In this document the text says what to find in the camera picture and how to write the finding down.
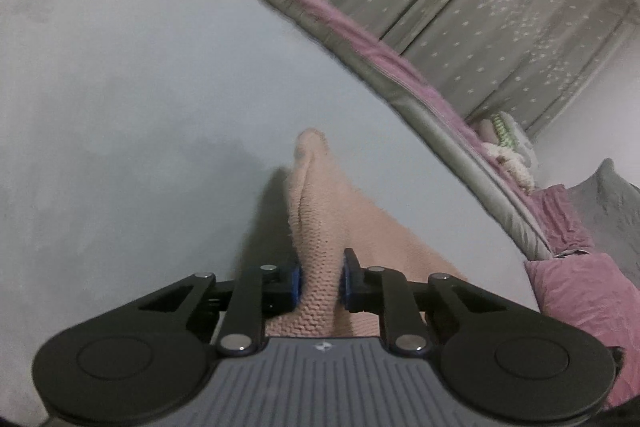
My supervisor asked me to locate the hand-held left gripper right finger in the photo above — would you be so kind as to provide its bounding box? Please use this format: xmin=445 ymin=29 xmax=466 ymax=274
xmin=338 ymin=248 xmax=505 ymax=355

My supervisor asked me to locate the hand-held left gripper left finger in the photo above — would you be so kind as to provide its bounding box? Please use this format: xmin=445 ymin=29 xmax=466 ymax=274
xmin=137 ymin=263 xmax=304 ymax=355

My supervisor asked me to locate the pink knit sweater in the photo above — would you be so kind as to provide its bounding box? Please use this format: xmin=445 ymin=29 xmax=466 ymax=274
xmin=265 ymin=128 xmax=471 ymax=340

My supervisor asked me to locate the white plush toy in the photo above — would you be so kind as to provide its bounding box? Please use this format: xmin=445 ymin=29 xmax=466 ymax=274
xmin=480 ymin=139 xmax=536 ymax=192

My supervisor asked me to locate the purple and grey quilt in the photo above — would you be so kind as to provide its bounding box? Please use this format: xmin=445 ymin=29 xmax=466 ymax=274
xmin=181 ymin=0 xmax=556 ymax=258

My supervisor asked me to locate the green and white cloth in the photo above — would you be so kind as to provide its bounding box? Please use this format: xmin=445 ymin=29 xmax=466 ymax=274
xmin=492 ymin=113 xmax=518 ymax=148

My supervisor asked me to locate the purple velvet pillow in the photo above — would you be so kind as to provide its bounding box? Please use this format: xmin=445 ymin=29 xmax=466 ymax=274
xmin=524 ymin=251 xmax=640 ymax=410
xmin=530 ymin=184 xmax=596 ymax=258

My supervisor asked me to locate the grey quilted headboard cover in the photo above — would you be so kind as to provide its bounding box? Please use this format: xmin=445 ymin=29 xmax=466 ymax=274
xmin=565 ymin=158 xmax=640 ymax=278

